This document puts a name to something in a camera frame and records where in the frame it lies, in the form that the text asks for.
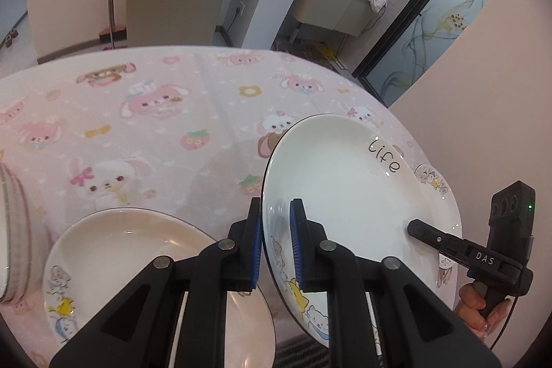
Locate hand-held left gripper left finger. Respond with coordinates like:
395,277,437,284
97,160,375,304
49,198,264,368

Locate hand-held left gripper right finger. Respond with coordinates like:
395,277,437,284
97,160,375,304
290,198,503,368

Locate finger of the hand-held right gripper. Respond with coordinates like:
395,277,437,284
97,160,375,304
407,218,465,262

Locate white cartoon print plate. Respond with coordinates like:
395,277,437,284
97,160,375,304
43,208,277,368
262,115,463,349

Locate pink carrot print bowl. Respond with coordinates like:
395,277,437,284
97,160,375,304
0,161,33,304

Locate person's right hand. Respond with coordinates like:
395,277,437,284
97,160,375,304
458,282,514,340

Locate grey striped cloth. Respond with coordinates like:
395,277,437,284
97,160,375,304
274,336,333,368

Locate pink cartoon print tablecloth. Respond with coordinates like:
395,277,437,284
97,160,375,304
0,46,453,368

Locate yellow floor mat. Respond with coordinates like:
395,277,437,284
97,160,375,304
302,44,341,69

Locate black framed glass door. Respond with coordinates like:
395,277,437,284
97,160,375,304
354,0,518,106

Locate beige bathroom vanity cabinet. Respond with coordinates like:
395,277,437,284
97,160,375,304
292,0,380,38

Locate black cable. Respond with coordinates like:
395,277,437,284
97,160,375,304
487,295,523,351

